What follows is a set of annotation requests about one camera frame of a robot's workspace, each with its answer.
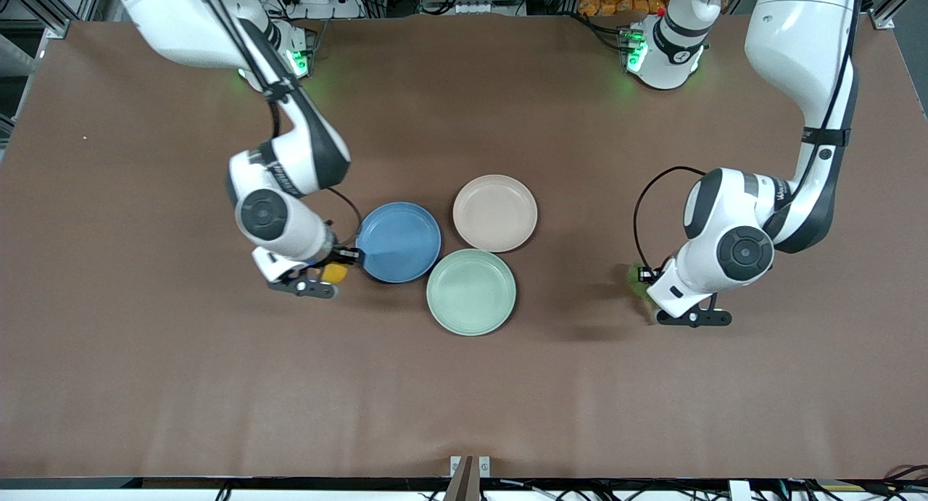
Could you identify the yellow lemon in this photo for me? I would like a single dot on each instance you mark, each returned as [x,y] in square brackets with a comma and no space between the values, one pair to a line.
[333,273]

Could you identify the green lettuce leaf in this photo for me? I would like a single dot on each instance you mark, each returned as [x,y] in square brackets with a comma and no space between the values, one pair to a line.
[638,289]

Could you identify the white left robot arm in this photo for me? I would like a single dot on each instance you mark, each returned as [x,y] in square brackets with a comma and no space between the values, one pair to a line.
[739,251]

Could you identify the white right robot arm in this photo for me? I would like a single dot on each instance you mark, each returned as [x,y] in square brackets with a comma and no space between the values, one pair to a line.
[279,222]

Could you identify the blue plate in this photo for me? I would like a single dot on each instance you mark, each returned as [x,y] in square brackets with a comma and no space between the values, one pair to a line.
[399,241]

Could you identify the pale green plate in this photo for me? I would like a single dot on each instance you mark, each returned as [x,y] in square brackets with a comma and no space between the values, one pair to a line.
[471,292]

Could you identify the beige plate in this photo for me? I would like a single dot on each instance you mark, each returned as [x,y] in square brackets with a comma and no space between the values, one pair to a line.
[495,213]

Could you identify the metal bracket with brown post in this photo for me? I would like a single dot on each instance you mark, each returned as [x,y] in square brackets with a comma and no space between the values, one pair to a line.
[464,479]

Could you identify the aluminium frame corner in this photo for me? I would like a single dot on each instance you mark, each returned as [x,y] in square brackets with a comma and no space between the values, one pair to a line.
[895,8]
[51,15]

